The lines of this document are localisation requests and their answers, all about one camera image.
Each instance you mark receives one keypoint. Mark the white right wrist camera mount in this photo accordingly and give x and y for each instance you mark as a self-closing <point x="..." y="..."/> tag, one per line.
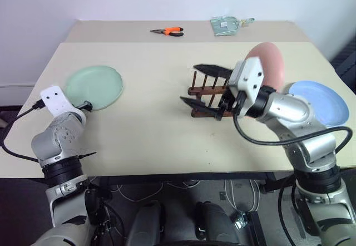
<point x="247" y="73"/>

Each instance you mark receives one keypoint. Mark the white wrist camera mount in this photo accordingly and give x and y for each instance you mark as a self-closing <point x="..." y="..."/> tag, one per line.
<point x="247" y="73"/>
<point x="55" y="101"/>

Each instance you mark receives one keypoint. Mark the small metal clamp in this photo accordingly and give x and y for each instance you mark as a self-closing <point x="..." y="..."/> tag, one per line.
<point x="240" y="221"/>

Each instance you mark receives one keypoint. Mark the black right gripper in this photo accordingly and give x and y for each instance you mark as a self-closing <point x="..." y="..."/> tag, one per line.
<point x="229" y="101"/>

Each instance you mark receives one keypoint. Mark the black table frame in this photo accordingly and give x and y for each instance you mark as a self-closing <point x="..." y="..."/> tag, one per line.
<point x="167" y="177"/>

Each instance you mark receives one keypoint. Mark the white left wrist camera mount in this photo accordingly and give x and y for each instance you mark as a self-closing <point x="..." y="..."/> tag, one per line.
<point x="55" y="101"/>

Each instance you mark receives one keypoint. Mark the dark grey rounded shape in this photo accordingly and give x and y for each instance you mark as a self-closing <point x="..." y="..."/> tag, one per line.
<point x="217" y="223"/>
<point x="146" y="223"/>

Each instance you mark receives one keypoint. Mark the blue plate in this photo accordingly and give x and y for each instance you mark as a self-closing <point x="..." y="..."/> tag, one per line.
<point x="322" y="104"/>

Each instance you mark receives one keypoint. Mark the pale green packaged pouch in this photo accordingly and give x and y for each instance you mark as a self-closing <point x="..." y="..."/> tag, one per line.
<point x="224" y="26"/>

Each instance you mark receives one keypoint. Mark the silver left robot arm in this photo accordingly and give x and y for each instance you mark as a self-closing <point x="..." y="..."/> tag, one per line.
<point x="55" y="141"/>

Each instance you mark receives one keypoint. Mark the green plate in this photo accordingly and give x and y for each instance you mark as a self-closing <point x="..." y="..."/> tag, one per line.
<point x="94" y="86"/>

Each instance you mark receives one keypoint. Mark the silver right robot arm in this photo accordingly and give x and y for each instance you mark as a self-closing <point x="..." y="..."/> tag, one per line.
<point x="292" y="109"/>

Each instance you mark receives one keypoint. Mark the dark wooden dish rack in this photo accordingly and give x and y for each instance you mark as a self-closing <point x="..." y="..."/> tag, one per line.
<point x="205" y="90"/>

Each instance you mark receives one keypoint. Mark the pink plate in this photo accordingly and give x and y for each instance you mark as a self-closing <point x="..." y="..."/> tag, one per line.
<point x="271" y="62"/>

